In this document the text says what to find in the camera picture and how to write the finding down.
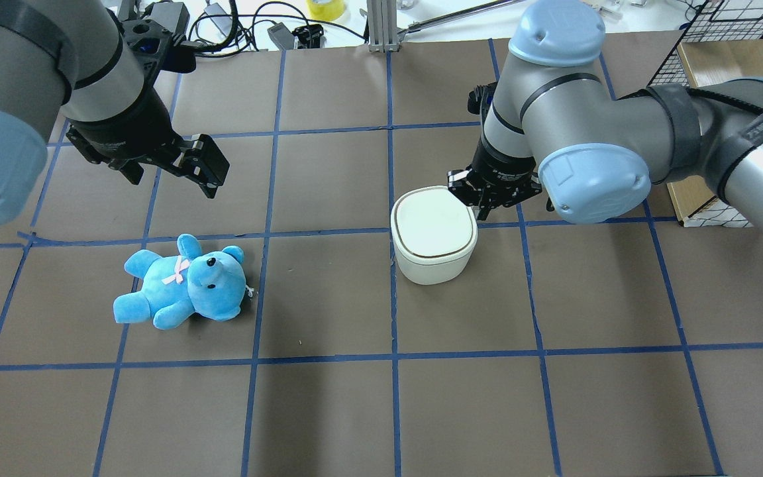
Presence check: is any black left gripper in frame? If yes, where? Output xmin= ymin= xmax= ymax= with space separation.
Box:
xmin=66 ymin=99 xmax=230 ymax=199

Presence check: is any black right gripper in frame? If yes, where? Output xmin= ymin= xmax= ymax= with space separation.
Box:
xmin=448 ymin=142 xmax=543 ymax=221

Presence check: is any white trash can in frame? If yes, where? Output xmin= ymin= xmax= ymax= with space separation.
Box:
xmin=390 ymin=186 xmax=478 ymax=285

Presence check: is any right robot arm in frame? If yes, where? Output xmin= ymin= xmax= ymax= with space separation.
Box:
xmin=448 ymin=1 xmax=763 ymax=232

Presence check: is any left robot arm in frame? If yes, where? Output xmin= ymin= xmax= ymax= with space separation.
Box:
xmin=0 ymin=1 xmax=230 ymax=225

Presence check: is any blue teddy bear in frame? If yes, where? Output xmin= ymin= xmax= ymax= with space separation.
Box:
xmin=113 ymin=235 xmax=255 ymax=330

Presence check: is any black power adapter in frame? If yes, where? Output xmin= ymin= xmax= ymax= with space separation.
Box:
xmin=267 ymin=23 xmax=297 ymax=50

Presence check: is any yellow tape roll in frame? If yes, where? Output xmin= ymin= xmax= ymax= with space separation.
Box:
xmin=306 ymin=0 xmax=347 ymax=22

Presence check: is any aluminium frame post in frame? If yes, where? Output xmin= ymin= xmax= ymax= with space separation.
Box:
xmin=366 ymin=0 xmax=401 ymax=52

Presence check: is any wire basket with cloth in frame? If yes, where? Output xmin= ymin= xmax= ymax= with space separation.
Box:
xmin=646 ymin=0 xmax=763 ymax=229

